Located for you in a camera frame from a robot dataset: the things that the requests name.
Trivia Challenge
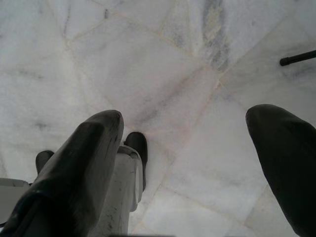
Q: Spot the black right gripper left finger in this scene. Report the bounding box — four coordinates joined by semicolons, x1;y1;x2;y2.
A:
0;110;124;237

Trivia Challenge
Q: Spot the black rod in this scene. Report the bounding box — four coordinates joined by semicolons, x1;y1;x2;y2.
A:
279;49;316;67

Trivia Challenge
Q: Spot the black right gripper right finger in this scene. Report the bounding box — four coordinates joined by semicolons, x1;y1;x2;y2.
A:
245;104;316;237

